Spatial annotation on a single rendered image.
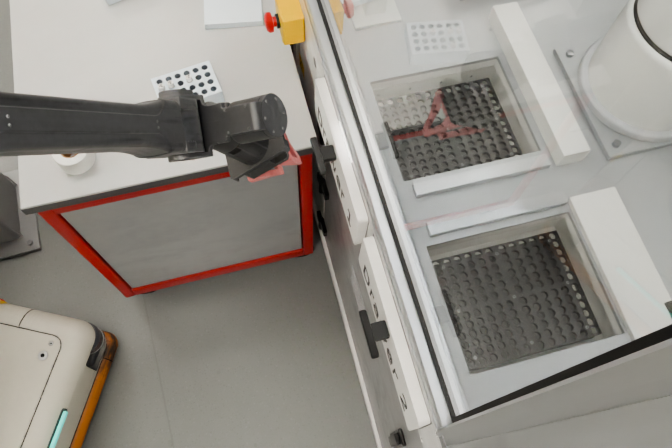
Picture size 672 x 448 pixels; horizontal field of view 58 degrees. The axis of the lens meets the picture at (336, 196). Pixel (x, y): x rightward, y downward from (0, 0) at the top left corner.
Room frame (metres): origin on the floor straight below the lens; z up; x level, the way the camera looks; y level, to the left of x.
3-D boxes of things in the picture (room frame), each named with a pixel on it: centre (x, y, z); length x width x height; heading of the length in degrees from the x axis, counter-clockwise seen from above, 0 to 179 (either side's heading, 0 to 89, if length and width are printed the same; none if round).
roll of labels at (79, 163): (0.53, 0.51, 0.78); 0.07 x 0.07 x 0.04
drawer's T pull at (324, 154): (0.50, 0.02, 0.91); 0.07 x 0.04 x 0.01; 19
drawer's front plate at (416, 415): (0.21, -0.10, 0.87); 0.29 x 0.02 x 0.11; 19
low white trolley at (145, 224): (0.80, 0.42, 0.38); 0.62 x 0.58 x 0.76; 19
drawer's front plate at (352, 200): (0.51, 0.00, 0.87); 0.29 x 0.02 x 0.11; 19
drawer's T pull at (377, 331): (0.20, -0.08, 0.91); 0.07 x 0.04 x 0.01; 19
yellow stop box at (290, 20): (0.82, 0.12, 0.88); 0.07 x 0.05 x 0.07; 19
